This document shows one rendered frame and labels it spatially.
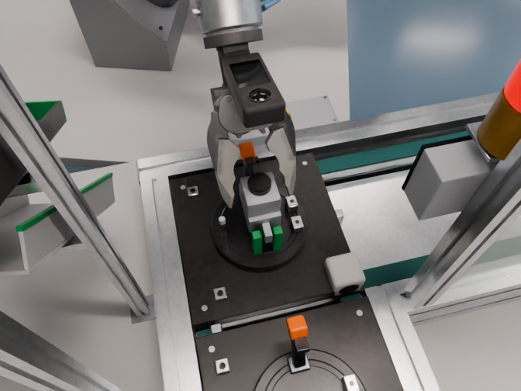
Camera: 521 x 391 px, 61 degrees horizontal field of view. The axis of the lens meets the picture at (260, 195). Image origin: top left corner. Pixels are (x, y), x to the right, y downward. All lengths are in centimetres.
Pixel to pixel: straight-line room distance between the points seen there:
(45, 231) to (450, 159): 38
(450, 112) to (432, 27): 188
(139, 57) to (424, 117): 61
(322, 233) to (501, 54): 216
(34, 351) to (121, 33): 79
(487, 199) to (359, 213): 34
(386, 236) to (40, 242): 51
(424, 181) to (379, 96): 185
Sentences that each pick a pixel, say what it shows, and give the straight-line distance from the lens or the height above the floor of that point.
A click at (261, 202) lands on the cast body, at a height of 108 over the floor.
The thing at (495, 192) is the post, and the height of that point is 123.
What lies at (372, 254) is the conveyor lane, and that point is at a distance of 73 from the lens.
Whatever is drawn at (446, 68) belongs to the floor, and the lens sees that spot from 253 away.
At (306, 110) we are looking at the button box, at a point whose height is 96.
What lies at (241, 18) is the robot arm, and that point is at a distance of 53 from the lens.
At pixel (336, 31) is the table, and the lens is 117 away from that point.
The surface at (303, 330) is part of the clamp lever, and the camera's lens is 51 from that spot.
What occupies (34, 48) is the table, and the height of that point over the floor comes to 86.
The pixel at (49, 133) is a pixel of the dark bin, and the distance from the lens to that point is 50.
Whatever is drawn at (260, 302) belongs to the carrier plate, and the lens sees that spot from 62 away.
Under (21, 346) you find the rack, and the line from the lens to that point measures 30.
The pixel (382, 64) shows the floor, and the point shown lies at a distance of 245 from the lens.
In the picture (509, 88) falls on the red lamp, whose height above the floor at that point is 132.
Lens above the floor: 156
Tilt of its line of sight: 57 degrees down
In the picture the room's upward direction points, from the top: straight up
